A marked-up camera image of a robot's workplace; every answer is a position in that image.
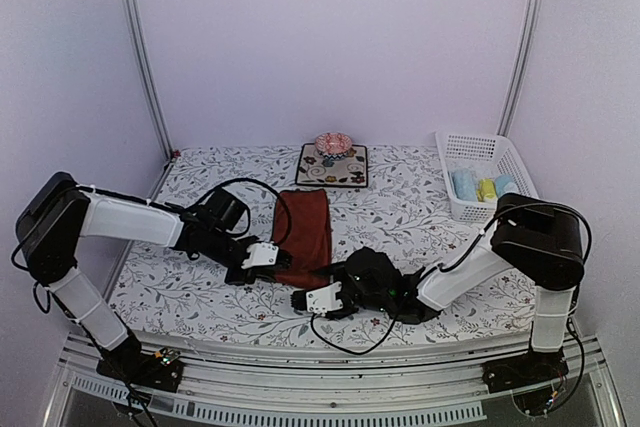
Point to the rolled yellow towel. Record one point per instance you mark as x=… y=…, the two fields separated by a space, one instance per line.
x=487 y=192

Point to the dark red towel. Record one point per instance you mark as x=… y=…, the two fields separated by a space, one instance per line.
x=302 y=227

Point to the red patterned bowl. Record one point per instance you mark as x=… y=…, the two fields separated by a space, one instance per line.
x=333 y=144

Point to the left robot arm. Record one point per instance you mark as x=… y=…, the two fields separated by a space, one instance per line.
x=63 y=211

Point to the blue cartoon towel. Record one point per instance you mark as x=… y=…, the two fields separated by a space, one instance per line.
x=505 y=184

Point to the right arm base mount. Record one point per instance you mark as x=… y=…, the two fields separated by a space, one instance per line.
x=523 y=370

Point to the right aluminium post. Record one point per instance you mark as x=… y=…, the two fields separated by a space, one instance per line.
x=525 y=46

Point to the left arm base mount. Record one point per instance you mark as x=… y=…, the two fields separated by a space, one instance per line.
x=127 y=362

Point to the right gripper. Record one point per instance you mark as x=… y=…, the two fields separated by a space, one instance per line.
x=337 y=269

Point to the rolled light blue towel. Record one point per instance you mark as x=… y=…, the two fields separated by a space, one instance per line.
x=464 y=185

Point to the left aluminium post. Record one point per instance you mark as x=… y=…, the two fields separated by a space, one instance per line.
x=149 y=89

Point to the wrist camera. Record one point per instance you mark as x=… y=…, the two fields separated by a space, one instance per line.
x=319 y=301
x=265 y=254

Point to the aluminium front rail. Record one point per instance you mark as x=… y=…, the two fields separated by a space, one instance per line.
x=437 y=385

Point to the floral square trivet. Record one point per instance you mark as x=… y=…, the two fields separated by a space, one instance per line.
x=314 y=170

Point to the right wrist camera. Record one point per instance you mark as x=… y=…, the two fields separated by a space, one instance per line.
x=319 y=301

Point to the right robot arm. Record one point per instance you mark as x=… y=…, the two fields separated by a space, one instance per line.
x=547 y=242

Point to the aluminium post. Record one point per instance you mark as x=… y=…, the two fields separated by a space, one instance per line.
x=149 y=89
x=525 y=46

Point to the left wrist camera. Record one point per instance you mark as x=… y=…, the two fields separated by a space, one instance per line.
x=265 y=254

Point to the white plastic basket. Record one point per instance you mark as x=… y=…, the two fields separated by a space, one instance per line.
x=487 y=156

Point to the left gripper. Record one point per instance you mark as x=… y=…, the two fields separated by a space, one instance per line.
x=245 y=277

